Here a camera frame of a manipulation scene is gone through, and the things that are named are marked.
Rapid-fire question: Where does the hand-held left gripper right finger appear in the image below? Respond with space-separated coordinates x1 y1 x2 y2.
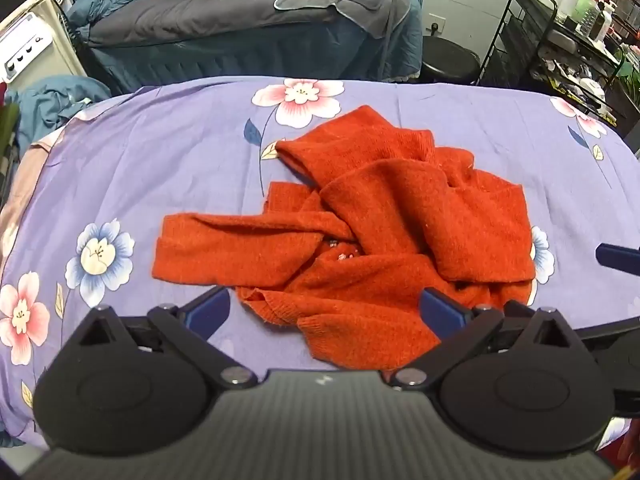
391 287 582 392

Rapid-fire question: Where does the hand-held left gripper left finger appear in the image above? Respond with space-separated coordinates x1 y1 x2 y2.
70 286 259 392

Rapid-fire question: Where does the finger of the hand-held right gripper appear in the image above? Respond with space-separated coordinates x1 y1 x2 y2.
595 242 640 277
575 315 640 417

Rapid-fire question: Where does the red knitted sweater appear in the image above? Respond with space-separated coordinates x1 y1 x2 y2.
151 105 537 372

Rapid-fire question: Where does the purple floral bedsheet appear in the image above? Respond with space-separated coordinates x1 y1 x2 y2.
0 76 640 448

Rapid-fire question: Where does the green plant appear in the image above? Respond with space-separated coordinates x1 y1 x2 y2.
617 45 640 107

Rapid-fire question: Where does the pink cloth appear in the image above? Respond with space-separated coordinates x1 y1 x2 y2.
0 127 68 281

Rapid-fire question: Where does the dark pump bottle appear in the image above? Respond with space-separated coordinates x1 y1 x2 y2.
590 2 614 44

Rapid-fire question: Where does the black metal rack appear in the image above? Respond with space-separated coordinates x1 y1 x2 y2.
477 0 640 133

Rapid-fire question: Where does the blue skirted massage bed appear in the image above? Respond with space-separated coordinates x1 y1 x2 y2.
67 0 425 95

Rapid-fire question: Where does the black round stool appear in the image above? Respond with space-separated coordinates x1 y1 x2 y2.
421 36 482 85

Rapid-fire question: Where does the teal cloth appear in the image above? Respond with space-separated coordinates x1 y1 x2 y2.
7 76 112 151

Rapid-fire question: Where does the grey quilt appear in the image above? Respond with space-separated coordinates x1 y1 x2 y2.
87 0 401 48

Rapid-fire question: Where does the white machine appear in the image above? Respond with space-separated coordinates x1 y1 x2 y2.
0 0 87 92

